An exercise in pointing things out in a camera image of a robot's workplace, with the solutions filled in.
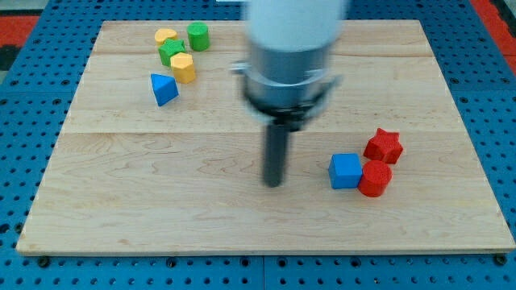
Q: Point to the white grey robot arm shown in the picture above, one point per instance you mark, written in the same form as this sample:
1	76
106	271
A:
289	43

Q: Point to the blue cube block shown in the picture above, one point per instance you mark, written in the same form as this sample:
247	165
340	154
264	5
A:
345	171

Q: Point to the blue triangle block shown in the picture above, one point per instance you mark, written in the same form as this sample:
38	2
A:
164	88

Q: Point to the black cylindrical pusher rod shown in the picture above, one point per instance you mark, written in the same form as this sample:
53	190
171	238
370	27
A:
275	152

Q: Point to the light wooden board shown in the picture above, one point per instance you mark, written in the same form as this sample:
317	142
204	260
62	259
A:
130	178

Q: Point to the yellow hexagon block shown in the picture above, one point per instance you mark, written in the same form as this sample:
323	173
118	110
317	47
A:
182	65

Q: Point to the red cylinder block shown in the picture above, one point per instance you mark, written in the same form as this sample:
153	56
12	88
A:
375	178

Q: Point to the red star block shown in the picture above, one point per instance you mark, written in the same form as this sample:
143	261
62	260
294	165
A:
384	146

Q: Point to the green cylinder block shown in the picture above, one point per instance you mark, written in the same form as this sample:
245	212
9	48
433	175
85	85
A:
198	34

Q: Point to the green star block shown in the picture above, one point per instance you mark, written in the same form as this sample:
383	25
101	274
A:
170	48

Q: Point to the yellow heart block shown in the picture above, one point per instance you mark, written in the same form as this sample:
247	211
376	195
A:
162	34

